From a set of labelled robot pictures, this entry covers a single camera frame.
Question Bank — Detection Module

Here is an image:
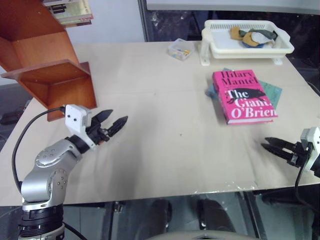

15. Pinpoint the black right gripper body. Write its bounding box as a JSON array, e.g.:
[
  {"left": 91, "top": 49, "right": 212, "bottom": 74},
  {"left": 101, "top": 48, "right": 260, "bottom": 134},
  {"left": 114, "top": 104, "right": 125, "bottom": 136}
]
[{"left": 285, "top": 141, "right": 312, "bottom": 168}]

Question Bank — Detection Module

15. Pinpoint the black robot body cable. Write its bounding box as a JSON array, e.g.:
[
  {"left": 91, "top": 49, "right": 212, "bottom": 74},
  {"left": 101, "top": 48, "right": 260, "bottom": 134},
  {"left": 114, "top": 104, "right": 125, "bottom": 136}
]
[{"left": 62, "top": 221, "right": 87, "bottom": 240}]

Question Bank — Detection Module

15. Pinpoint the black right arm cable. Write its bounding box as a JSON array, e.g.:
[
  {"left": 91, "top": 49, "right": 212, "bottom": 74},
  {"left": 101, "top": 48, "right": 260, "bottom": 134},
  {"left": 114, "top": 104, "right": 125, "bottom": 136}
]
[{"left": 294, "top": 149, "right": 320, "bottom": 219}]

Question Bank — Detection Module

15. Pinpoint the thick book with cream pages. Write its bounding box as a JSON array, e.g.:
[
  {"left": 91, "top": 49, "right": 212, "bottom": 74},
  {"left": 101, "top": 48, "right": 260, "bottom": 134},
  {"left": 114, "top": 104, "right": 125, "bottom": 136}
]
[{"left": 42, "top": 0, "right": 94, "bottom": 25}]

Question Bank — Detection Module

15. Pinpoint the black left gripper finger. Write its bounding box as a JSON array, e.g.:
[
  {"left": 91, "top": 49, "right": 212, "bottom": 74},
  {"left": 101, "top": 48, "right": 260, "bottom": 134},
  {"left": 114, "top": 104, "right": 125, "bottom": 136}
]
[
  {"left": 107, "top": 115, "right": 129, "bottom": 138},
  {"left": 95, "top": 109, "right": 115, "bottom": 124}
]

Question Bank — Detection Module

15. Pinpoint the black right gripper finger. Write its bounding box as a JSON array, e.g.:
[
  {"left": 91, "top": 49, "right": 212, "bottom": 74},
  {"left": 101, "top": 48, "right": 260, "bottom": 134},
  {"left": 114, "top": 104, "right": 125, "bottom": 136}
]
[
  {"left": 264, "top": 136, "right": 296, "bottom": 152},
  {"left": 260, "top": 143, "right": 293, "bottom": 162}
]

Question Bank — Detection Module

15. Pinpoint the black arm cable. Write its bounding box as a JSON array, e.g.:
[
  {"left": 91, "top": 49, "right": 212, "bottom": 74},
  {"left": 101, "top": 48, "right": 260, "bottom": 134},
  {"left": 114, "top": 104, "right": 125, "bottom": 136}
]
[
  {"left": 11, "top": 106, "right": 67, "bottom": 196},
  {"left": 294, "top": 149, "right": 320, "bottom": 219}
]

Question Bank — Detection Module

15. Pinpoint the grey metal table bar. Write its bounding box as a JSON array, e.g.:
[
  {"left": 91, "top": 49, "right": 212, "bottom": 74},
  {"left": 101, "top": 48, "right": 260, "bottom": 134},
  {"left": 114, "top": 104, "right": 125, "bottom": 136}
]
[
  {"left": 109, "top": 199, "right": 124, "bottom": 240},
  {"left": 242, "top": 191, "right": 268, "bottom": 240}
]

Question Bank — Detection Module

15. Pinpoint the pink hardcover book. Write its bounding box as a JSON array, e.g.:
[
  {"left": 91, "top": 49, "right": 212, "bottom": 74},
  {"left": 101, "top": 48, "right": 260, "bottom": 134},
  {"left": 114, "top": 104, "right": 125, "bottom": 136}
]
[{"left": 211, "top": 69, "right": 278, "bottom": 126}]

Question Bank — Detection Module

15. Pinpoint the mustard yellow cloth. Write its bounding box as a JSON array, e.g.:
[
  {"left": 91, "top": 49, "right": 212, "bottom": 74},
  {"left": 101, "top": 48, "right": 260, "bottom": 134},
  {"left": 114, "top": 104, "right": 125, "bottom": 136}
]
[
  {"left": 229, "top": 26, "right": 243, "bottom": 41},
  {"left": 241, "top": 33, "right": 261, "bottom": 48}
]

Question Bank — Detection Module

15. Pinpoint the dark green cloth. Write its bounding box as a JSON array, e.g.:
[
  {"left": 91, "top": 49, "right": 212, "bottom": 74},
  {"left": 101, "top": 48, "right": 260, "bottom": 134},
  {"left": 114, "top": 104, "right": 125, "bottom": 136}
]
[{"left": 239, "top": 28, "right": 278, "bottom": 42}]

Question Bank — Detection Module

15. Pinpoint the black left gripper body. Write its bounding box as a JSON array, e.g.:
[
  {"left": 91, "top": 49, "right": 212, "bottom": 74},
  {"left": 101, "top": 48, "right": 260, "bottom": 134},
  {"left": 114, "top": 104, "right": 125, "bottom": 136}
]
[{"left": 86, "top": 119, "right": 112, "bottom": 146}]

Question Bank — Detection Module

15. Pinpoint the white cloth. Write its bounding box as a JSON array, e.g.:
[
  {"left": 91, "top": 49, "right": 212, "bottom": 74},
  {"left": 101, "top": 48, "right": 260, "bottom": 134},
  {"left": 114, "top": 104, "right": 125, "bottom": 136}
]
[{"left": 251, "top": 32, "right": 274, "bottom": 46}]

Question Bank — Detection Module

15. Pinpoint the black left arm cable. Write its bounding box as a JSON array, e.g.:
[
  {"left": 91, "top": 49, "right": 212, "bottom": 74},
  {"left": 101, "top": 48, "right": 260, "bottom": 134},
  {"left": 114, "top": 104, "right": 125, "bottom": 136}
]
[{"left": 11, "top": 106, "right": 67, "bottom": 196}]

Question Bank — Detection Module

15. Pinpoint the brown wooden bookshelf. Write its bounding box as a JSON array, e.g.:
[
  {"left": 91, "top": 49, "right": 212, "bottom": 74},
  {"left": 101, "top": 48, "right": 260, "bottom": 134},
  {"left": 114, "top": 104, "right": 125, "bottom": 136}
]
[{"left": 0, "top": 0, "right": 98, "bottom": 123}]

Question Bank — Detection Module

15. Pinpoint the teal book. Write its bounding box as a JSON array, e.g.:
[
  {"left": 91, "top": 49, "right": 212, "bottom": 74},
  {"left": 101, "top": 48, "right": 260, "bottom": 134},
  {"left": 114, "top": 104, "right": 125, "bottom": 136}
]
[{"left": 204, "top": 66, "right": 283, "bottom": 110}]

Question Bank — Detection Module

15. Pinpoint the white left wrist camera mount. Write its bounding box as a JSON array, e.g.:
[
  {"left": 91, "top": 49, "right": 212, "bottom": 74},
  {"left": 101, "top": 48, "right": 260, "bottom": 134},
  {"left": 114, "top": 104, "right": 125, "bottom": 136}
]
[{"left": 64, "top": 104, "right": 98, "bottom": 152}]

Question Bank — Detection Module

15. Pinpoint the clear plastic box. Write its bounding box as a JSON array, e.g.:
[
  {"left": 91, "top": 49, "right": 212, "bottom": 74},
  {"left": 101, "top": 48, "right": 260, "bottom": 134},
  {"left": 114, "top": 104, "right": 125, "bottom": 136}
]
[{"left": 166, "top": 38, "right": 196, "bottom": 62}]

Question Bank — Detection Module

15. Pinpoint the grey metal window frame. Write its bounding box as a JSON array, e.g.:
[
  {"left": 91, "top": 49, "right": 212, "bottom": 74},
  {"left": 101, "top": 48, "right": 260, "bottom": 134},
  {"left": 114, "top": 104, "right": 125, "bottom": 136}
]
[{"left": 138, "top": 0, "right": 153, "bottom": 43}]

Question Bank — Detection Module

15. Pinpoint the blue cloth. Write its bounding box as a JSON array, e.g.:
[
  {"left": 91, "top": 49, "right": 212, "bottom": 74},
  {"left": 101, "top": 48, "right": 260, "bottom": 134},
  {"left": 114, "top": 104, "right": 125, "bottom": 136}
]
[{"left": 241, "top": 41, "right": 266, "bottom": 49}]

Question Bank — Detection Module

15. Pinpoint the white plastic basket rack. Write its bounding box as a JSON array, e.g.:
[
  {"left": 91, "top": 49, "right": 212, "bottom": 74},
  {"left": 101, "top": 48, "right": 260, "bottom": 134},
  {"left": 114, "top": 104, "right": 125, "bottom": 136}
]
[{"left": 199, "top": 19, "right": 295, "bottom": 67}]

